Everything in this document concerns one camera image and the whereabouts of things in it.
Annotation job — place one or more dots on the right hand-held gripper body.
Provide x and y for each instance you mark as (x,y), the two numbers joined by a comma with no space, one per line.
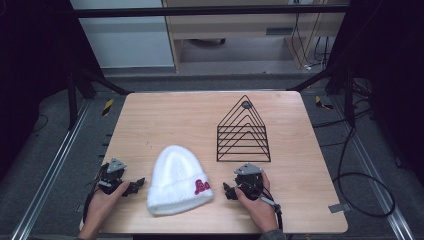
(249,180)

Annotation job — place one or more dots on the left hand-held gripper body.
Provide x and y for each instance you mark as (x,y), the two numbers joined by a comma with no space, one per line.
(112,175)

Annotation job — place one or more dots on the person's right hand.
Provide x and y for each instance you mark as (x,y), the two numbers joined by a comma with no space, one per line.
(256,211)

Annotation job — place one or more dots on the person's left hand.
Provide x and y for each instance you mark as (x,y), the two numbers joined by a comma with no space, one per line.
(105,205)

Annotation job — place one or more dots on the white knit beanie hat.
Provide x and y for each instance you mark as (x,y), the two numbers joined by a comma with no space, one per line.
(178,181)

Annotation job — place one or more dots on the yellow black striped tape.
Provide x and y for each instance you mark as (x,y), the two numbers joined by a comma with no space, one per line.
(107,107)
(321,103)

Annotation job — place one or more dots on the grey tape piece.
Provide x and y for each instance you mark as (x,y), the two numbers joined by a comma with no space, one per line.
(339,208)

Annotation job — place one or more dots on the black curtain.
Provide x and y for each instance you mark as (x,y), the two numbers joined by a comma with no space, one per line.
(393,66)
(33,66)

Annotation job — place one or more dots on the white cabinet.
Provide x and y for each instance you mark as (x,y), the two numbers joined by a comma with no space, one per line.
(126,40)

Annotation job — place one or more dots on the light wooden desk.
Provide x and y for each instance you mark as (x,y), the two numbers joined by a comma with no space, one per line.
(233,25)

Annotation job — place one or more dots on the aluminium floor rail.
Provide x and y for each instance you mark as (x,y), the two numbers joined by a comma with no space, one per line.
(50,173)
(376,186)

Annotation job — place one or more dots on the black metal frame stand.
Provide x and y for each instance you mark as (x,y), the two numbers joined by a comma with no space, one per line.
(72,100)
(348,96)

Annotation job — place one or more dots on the black horizontal frame bar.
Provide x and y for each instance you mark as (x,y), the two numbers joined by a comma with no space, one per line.
(200,11)

